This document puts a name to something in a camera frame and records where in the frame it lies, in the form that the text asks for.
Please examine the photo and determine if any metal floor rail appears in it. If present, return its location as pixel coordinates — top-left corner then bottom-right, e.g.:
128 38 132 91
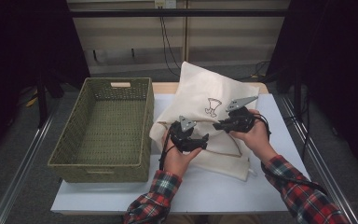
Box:
0 101 61 224
279 92 358 224

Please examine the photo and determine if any black horizontal bar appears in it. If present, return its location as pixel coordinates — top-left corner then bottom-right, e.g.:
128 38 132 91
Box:
68 8 293 19

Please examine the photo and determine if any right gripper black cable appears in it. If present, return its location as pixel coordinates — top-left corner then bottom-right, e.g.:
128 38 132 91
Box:
254 113 329 196

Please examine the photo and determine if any black hanging wall cable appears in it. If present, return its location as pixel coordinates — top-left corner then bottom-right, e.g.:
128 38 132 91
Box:
158 6 271 82

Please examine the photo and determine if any black metal stand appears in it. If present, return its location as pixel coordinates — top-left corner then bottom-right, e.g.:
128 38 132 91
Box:
293 0 304 120
36 71 49 129

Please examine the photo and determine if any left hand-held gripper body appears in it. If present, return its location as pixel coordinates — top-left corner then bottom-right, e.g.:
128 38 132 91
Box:
169 115 198 153

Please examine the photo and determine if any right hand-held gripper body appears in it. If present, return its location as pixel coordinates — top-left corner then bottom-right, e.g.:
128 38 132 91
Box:
225 95 259 133

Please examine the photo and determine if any yellow floor strip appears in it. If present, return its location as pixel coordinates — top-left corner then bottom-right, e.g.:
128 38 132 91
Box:
24 89 39 108

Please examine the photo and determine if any green woven basket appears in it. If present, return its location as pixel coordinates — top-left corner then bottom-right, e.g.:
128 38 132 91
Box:
47 77 155 184

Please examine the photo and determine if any person's right hand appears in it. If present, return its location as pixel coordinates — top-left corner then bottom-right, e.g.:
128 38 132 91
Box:
229 108 279 166

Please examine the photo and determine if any person's left hand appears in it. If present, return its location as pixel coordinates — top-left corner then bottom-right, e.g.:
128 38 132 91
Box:
161 130 203 177

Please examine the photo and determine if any white wall outlet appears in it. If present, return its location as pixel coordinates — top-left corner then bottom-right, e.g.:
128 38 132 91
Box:
154 0 177 9

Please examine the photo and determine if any wooden wall post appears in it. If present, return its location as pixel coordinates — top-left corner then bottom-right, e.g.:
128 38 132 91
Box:
181 0 190 64

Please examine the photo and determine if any cream drawstring laundry bag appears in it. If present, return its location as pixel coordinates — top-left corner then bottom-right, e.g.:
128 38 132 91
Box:
148 61 260 182

